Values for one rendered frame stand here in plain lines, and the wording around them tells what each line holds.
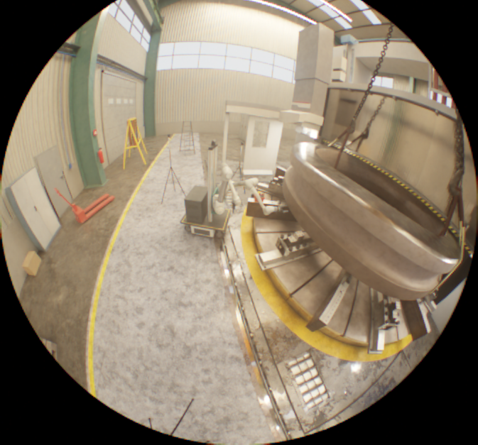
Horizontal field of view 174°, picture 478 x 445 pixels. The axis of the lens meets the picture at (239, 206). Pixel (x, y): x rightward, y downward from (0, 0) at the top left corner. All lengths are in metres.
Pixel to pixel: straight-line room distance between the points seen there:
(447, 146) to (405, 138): 1.31
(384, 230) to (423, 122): 3.66
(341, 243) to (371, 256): 0.48
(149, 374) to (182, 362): 0.52
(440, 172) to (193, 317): 5.73
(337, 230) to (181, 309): 2.48
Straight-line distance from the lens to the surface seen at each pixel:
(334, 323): 2.59
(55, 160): 6.43
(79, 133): 7.12
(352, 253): 2.23
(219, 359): 2.37
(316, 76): 5.52
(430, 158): 4.85
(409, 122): 5.14
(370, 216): 1.94
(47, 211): 5.43
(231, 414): 2.54
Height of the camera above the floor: 2.37
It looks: 35 degrees down
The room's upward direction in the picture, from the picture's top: 7 degrees clockwise
